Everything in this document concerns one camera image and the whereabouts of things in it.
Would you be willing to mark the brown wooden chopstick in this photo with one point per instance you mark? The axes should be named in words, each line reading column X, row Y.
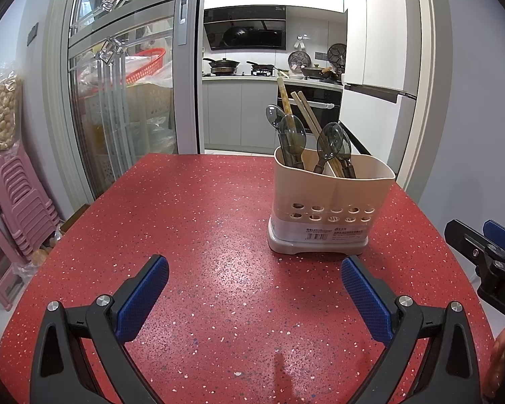
column 304, row 114
column 312, row 112

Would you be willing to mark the round dark trivet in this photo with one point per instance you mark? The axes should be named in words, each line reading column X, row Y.
column 337, row 54

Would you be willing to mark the person's right hand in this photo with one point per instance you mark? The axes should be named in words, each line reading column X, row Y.
column 500, row 353

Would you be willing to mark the black frying pan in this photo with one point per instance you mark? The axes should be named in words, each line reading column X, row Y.
column 261, row 66

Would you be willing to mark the clear bag of potatoes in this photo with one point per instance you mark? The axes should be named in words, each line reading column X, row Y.
column 46, row 248

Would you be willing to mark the white refrigerator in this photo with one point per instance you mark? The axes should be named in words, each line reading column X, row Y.
column 378, row 50

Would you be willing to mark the stack of pink stools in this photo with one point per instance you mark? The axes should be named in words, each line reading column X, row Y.
column 23, row 202

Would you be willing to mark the red plastic basket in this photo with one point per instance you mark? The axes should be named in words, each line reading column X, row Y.
column 145, row 65

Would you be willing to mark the black range hood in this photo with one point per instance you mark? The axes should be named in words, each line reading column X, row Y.
column 244, row 29

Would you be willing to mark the glass sliding door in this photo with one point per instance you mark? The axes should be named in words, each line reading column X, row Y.
column 130, row 126

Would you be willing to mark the black wok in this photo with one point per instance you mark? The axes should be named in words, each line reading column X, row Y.
column 223, row 66

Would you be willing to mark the beige plastic cutlery holder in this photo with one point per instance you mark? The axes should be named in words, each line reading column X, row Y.
column 332, row 193

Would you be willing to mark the clear bag of round nuts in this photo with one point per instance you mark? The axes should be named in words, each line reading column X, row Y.
column 4, row 109

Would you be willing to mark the black built-in oven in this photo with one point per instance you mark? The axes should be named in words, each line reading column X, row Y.
column 332, row 92

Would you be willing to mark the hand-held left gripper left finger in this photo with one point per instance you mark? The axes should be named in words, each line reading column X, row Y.
column 145, row 294

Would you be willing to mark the round metal steamer rack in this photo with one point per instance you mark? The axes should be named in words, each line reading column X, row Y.
column 297, row 59

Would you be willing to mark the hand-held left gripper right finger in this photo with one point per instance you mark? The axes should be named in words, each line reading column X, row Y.
column 366, row 298

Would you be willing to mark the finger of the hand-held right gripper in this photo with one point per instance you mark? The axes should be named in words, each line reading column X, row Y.
column 503, row 237
column 467, row 242

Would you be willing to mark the dark cooking pot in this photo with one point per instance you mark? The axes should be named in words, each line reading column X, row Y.
column 317, row 72

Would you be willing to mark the dark translucent plastic spoon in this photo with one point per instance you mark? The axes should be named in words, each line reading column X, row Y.
column 273, row 115
column 292, row 132
column 329, row 139
column 347, row 147

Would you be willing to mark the dark wall switch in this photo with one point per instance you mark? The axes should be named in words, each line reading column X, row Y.
column 33, row 33

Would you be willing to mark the grey kitchen cabinet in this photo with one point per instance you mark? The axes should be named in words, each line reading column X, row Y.
column 235, row 113

